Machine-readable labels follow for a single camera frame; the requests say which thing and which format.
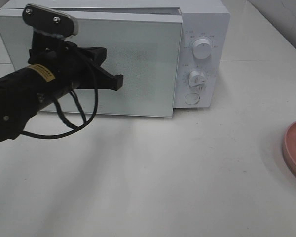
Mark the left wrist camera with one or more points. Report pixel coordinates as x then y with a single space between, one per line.
49 20

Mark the white microwave oven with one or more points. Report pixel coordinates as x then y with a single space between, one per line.
201 18

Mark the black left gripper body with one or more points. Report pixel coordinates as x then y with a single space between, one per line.
65 62

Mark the white microwave door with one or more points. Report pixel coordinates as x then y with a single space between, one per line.
142 47

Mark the upper white power knob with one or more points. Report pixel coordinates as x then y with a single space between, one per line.
202 48

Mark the round white door button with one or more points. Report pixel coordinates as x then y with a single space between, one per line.
192 99

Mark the white timer knob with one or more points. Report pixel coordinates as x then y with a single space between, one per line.
196 78

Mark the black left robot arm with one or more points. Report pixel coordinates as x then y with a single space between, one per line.
25 92

